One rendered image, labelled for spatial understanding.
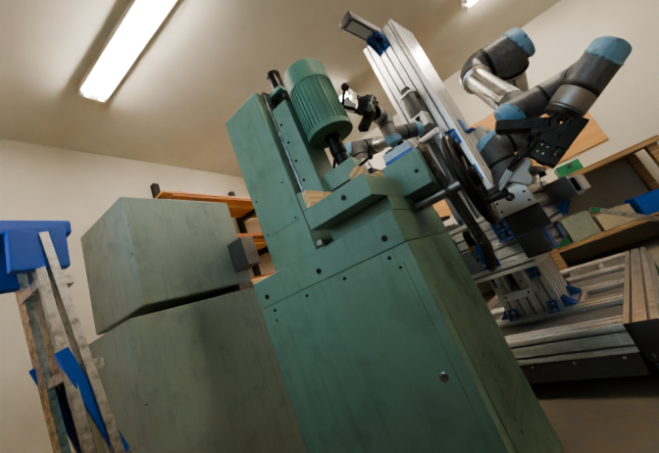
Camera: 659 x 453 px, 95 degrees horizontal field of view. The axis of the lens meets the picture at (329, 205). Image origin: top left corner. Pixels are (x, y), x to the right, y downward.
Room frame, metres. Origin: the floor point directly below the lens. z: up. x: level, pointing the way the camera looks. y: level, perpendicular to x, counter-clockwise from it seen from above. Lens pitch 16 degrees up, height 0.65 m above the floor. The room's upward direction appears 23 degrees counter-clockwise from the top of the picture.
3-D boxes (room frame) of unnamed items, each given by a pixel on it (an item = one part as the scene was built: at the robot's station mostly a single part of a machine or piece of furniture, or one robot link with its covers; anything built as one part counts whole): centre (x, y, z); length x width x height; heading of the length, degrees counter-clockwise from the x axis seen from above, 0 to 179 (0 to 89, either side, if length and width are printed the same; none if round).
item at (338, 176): (1.05, -0.10, 1.03); 0.14 x 0.07 x 0.09; 59
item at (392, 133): (1.37, -0.43, 1.25); 0.11 x 0.08 x 0.11; 113
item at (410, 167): (0.95, -0.28, 0.91); 0.15 x 0.14 x 0.09; 149
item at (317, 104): (1.03, -0.11, 1.35); 0.18 x 0.18 x 0.31
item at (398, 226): (1.10, -0.01, 0.76); 0.57 x 0.45 x 0.09; 59
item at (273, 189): (1.18, 0.14, 1.16); 0.22 x 0.22 x 0.72; 59
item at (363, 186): (0.99, -0.21, 0.87); 0.61 x 0.30 x 0.06; 149
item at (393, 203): (1.00, -0.16, 0.82); 0.40 x 0.21 x 0.04; 149
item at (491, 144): (1.34, -0.80, 0.98); 0.13 x 0.12 x 0.14; 68
